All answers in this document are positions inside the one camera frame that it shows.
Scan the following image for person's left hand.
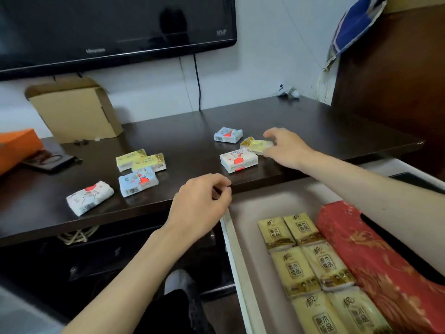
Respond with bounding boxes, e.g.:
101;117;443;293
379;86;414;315
163;173;233;244

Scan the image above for person's right hand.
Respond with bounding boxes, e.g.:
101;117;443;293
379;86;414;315
262;127;315;171

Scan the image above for white drawer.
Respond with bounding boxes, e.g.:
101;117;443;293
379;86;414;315
219;158;445;334

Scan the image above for blue tissue packet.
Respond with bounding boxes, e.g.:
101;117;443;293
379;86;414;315
118;167;159;198
213;127;244;144

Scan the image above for red floral tissue box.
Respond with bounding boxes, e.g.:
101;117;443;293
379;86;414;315
316;200;445;334

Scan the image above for black tissue box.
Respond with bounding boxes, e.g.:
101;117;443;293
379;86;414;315
360;171;445;286

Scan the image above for person's right forearm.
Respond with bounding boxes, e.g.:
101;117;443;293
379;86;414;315
299;151;445;284

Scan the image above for person's left forearm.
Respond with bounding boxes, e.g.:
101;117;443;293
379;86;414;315
61;224;190;334

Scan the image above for person's grey shoe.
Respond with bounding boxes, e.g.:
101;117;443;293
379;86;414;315
163;269;199;303

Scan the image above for person's black trousers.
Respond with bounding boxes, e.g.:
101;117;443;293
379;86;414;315
133;288;216;334

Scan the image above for small open cardboard box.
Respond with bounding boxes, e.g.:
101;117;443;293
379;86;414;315
25;77;124;144

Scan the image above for orange tray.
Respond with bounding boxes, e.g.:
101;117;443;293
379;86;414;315
0;128;45;176

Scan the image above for white game controller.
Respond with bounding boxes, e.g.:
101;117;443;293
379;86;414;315
277;83;301;100

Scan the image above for dark wooden television stand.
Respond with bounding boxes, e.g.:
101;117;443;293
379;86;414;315
0;95;426;324

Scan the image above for brown wooden cabinet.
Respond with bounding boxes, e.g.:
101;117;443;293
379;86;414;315
330;3;445;181

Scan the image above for blue fringed cloth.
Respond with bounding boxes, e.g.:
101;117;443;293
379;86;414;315
317;0;388;105

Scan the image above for black flat television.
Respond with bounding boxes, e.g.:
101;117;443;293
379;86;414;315
0;0;238;82

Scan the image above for frosted glass cabinet door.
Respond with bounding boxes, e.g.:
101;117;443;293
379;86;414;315
0;274;70;334

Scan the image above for black television power cable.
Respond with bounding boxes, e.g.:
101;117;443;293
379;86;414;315
192;53;203;112

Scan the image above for beige coiled rope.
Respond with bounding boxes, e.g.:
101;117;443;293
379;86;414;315
57;225;102;246

